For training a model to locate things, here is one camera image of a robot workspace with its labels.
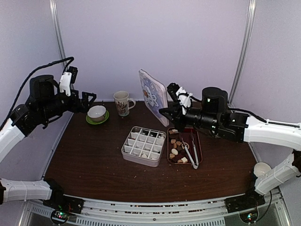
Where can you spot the front aluminium rail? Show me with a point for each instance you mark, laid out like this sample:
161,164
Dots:
210,212

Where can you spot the red chocolate tray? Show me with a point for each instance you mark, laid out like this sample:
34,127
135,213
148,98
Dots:
183,148

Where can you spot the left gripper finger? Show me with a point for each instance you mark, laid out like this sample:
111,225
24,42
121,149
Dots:
85,105
88,96

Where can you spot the tall floral mug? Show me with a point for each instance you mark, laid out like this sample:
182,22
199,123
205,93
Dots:
123,103

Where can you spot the left aluminium frame post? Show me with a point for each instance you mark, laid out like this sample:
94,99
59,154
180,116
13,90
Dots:
55,19

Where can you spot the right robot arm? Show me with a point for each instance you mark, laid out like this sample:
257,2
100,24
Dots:
276,144

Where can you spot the aluminium frame post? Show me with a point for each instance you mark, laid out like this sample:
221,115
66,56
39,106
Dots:
55,19
243,53

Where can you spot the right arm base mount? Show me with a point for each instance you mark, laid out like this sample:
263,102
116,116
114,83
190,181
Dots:
246,206

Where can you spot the white bowl near right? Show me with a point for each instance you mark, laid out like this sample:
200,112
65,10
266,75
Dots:
261,168

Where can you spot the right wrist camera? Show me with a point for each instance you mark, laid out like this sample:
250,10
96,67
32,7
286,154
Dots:
180,95

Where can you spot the white metal tongs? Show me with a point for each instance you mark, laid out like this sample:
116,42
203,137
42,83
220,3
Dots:
191,151

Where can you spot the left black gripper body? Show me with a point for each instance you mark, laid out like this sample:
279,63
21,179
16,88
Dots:
51,107

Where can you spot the green saucer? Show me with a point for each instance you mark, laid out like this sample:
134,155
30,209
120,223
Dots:
90,121

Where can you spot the white bowl on saucer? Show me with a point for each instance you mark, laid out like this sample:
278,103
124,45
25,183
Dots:
97,113

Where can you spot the right aluminium frame post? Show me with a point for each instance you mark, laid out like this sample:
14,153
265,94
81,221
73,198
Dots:
243,53

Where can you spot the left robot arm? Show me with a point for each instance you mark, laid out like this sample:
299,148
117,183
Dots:
19,123

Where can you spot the lilac tin box with dividers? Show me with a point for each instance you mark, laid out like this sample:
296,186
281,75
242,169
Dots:
144,146

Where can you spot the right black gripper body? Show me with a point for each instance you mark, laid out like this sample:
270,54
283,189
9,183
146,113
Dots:
209,121

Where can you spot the lilac bunny tin lid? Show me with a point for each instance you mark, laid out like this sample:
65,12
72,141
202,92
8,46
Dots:
154,94

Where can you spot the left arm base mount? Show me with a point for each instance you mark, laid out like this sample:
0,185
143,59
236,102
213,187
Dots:
64,211

